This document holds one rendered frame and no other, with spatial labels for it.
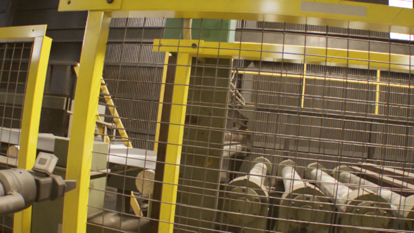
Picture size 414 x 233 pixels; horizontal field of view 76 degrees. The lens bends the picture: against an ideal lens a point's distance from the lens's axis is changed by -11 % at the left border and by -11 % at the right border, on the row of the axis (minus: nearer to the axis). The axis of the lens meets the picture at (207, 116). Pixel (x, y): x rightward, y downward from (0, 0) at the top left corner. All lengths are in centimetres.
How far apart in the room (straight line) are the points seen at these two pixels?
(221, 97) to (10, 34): 104
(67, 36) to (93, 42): 1263
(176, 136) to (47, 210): 124
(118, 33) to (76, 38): 201
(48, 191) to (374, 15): 85
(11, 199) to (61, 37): 1319
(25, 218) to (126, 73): 1125
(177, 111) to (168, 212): 39
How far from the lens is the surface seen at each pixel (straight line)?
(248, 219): 164
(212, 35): 151
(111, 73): 1269
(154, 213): 172
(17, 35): 141
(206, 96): 159
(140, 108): 1182
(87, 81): 84
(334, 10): 77
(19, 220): 133
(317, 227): 166
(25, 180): 67
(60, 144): 203
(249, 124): 381
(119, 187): 418
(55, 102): 481
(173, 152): 115
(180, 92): 116
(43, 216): 218
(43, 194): 70
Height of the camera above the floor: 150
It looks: 3 degrees up
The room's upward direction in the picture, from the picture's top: 6 degrees clockwise
